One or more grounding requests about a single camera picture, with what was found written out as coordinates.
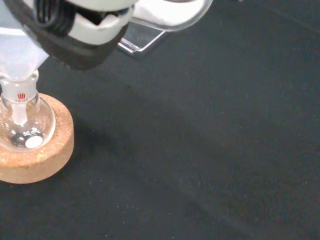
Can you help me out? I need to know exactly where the small round-bottom glass flask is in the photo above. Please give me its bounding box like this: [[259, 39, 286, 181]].
[[0, 71, 57, 153]]

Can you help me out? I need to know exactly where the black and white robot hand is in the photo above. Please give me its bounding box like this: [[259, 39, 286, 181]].
[[3, 0, 137, 72]]

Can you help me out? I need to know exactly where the black cloth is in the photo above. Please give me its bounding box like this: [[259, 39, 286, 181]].
[[0, 0, 320, 240]]

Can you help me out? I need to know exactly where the cork ring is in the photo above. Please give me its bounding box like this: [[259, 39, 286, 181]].
[[0, 92, 75, 185]]

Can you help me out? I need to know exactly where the translucent plastic funnel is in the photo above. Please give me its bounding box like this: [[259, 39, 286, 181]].
[[0, 0, 50, 126]]

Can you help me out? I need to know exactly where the clear acrylic funnel stand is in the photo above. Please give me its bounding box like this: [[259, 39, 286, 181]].
[[116, 23, 176, 61]]

